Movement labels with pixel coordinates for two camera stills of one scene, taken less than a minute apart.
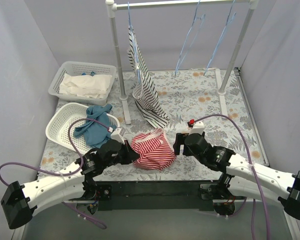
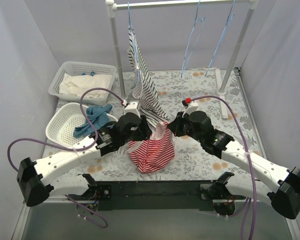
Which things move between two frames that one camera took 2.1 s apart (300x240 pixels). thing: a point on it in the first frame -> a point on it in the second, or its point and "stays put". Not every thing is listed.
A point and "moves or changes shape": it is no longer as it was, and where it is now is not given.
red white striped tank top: x=154 y=150 moves or changes shape
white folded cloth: x=96 y=86 stays put
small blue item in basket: x=92 y=73 stays put
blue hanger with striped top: x=136 y=59 stays put
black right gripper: x=178 y=144 -> x=178 y=125
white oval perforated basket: x=58 y=128 stays put
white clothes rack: x=250 y=5 stays put
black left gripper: x=128 y=154 -> x=143 y=128
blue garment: x=95 y=132 stays put
